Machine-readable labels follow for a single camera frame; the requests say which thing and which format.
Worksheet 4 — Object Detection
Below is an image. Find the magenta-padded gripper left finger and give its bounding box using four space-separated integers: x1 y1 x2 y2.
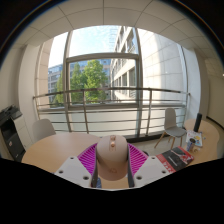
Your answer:
54 143 100 189

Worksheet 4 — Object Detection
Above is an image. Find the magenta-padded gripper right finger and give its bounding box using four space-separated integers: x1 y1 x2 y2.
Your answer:
126 143 173 188

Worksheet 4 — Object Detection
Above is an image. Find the beige computer mouse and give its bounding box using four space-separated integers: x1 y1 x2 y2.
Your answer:
95 134 130 182

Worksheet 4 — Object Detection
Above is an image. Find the red magazine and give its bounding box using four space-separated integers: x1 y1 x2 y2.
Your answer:
155 146 195 174

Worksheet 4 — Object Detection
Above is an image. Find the small printed cup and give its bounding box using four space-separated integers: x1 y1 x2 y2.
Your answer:
185 138 197 154

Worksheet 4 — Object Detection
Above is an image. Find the white chair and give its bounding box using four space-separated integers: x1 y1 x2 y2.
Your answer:
153 107 188 150
31 118 57 143

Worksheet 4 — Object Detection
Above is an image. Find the colourful booklet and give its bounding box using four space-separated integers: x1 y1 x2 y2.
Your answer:
185 129 204 148

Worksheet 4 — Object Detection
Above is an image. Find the black bottle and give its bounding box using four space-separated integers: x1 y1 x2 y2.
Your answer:
193 112 203 133

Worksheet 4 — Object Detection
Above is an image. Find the black and white office printer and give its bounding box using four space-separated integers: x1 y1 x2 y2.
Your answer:
0 105 27 163

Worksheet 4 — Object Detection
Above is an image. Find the metal balcony railing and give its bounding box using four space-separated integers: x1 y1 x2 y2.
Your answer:
32 87 191 138

